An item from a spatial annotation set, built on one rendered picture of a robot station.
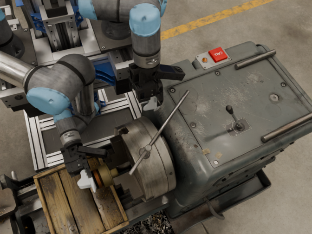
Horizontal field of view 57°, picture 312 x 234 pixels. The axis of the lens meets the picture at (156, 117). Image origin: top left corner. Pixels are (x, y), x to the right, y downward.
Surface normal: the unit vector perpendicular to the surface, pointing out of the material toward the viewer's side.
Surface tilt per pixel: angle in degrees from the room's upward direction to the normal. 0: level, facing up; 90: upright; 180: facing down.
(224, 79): 0
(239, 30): 0
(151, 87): 76
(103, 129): 0
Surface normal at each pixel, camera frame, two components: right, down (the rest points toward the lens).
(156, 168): 0.32, 0.07
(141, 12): -0.03, -0.65
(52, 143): 0.08, -0.47
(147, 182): 0.39, 0.29
